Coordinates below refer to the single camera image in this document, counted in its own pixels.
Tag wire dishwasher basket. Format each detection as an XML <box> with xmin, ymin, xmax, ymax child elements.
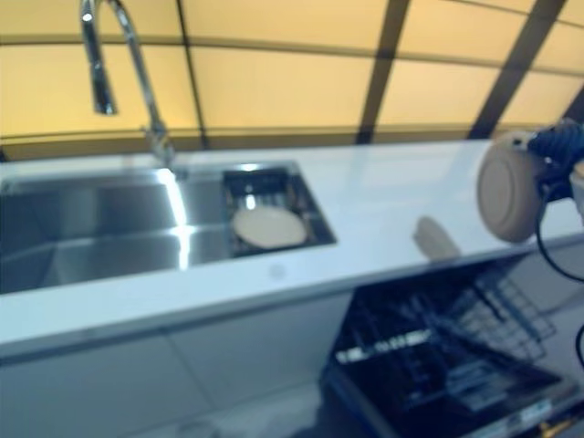
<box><xmin>354</xmin><ymin>267</ymin><xmax>558</xmax><ymax>367</ymax></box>

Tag black sink dish rack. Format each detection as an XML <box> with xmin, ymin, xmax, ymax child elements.
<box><xmin>221</xmin><ymin>165</ymin><xmax>338</xmax><ymax>257</ymax></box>

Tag black built-in dishwasher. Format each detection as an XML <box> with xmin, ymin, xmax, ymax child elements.
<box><xmin>318</xmin><ymin>254</ymin><xmax>584</xmax><ymax>438</ymax></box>

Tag stainless steel sink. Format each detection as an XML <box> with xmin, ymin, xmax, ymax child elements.
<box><xmin>0</xmin><ymin>159</ymin><xmax>339</xmax><ymax>297</ymax></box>

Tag glossy white cabinet door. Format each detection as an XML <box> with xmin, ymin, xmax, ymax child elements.
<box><xmin>0</xmin><ymin>326</ymin><xmax>195</xmax><ymax>438</ymax></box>
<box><xmin>167</xmin><ymin>290</ymin><xmax>353</xmax><ymax>414</ymax></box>

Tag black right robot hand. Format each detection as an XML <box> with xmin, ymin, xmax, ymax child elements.
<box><xmin>513</xmin><ymin>118</ymin><xmax>584</xmax><ymax>171</ymax></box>

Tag cream ceramic plate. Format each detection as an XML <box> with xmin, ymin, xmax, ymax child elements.
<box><xmin>476</xmin><ymin>130</ymin><xmax>554</xmax><ymax>244</ymax></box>
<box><xmin>231</xmin><ymin>207</ymin><xmax>308</xmax><ymax>251</ymax></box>

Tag chrome kitchen faucet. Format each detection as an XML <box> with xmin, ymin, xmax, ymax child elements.
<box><xmin>78</xmin><ymin>0</ymin><xmax>189</xmax><ymax>178</ymax></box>

